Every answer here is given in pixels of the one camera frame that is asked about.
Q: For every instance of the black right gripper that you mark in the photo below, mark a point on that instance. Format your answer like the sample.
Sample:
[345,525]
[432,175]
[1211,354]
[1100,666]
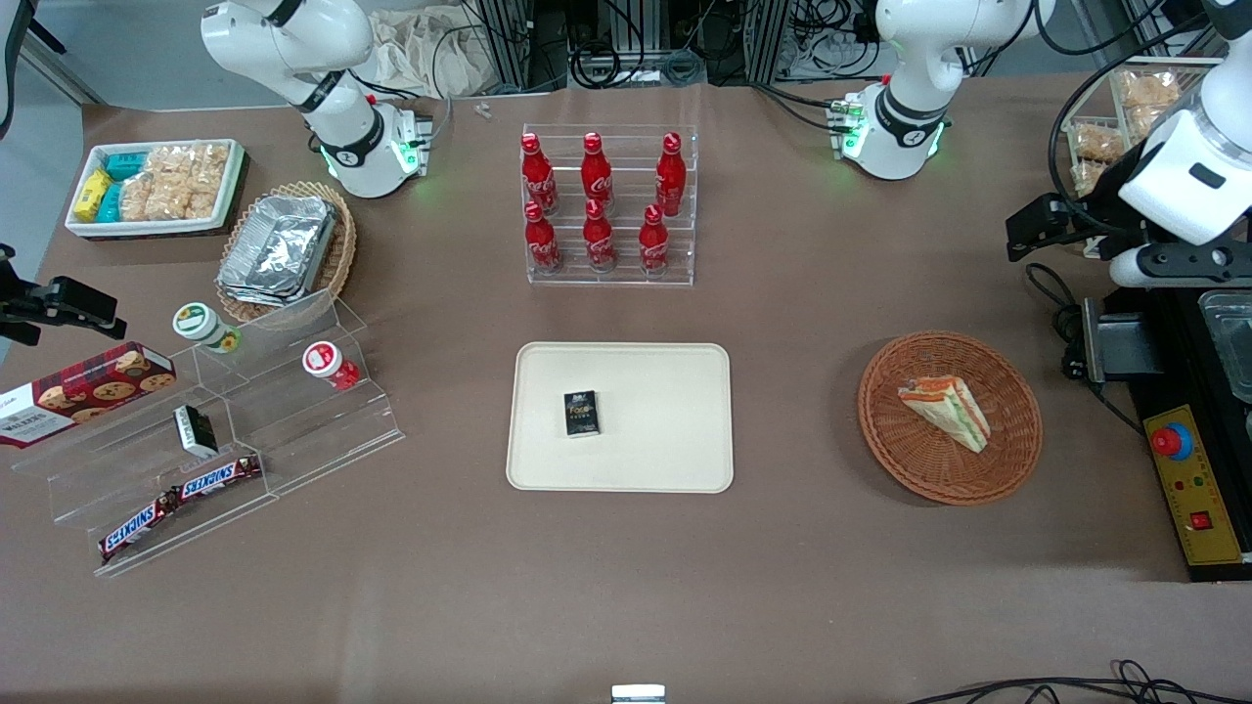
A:
[18,305]

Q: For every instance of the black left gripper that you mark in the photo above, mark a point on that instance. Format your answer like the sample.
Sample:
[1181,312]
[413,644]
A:
[1089,221]

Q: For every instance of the triangle sandwich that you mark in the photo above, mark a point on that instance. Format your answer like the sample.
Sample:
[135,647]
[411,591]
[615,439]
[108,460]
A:
[947,411]

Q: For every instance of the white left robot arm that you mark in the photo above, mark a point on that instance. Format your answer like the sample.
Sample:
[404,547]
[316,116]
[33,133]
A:
[910,98]

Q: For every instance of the white rectangular snack tray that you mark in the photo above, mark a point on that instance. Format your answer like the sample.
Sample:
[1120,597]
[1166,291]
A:
[88,227]

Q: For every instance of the round brown wicker basket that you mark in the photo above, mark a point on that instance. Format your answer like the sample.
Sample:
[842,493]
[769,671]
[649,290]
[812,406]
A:
[939,469]

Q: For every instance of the oval tan wicker basket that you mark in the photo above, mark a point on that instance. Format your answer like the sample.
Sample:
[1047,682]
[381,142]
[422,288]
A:
[342,254]

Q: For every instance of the beige plastic tray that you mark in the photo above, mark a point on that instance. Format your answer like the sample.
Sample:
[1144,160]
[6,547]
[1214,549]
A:
[655,420]

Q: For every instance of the clear bagged pastry pack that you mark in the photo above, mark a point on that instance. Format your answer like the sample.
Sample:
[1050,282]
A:
[1146,119]
[1097,144]
[1149,90]
[1086,178]

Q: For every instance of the red tartan cookie box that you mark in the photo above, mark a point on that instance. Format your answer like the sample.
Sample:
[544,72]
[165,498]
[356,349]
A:
[78,396]

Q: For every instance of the teal snack pack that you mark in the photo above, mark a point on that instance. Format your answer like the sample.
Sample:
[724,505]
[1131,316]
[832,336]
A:
[125,164]
[111,203]

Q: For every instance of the green lid white cup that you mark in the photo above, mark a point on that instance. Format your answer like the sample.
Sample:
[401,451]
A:
[203,325]

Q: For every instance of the yellow snack pack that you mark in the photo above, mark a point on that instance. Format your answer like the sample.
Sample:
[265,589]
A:
[92,194]

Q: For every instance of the clear rice cracker pack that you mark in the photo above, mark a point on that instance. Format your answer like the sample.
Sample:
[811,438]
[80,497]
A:
[147,198]
[191,161]
[203,198]

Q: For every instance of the small black white box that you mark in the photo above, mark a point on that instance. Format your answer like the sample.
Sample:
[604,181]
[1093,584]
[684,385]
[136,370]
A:
[197,431]

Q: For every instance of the clear acrylic stepped shelf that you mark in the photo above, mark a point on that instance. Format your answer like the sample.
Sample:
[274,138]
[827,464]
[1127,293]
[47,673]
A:
[88,489]
[313,430]

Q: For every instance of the stack of foil trays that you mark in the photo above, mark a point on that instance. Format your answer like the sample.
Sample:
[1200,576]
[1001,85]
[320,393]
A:
[279,249]

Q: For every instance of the brown snickers bar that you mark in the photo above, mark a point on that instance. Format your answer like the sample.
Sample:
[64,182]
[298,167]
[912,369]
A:
[217,477]
[137,528]

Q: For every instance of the red lid white cup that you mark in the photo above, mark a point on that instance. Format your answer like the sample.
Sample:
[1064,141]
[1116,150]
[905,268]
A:
[328,362]

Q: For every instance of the red emergency stop button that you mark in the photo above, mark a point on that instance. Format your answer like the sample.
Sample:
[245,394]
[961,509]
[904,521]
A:
[1171,441]

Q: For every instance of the black machine with yellow panel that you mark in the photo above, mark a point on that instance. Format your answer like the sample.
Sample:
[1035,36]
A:
[1203,489]

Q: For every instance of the red cola bottle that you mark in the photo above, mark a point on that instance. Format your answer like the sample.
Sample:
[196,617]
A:
[600,242]
[653,246]
[671,178]
[597,176]
[542,244]
[536,176]

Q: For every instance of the clear acrylic bottle rack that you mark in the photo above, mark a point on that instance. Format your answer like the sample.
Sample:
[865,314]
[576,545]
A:
[626,274]

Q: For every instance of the beige cloth bag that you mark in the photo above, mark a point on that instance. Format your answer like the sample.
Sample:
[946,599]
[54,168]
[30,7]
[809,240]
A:
[430,49]

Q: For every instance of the black box with gold print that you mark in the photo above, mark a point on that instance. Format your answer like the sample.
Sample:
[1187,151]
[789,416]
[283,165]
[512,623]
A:
[582,414]

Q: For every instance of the white box edge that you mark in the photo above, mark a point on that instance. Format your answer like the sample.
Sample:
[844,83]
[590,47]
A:
[638,694]

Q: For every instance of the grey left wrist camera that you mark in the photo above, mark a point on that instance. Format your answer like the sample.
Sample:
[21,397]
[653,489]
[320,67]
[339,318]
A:
[1174,262]

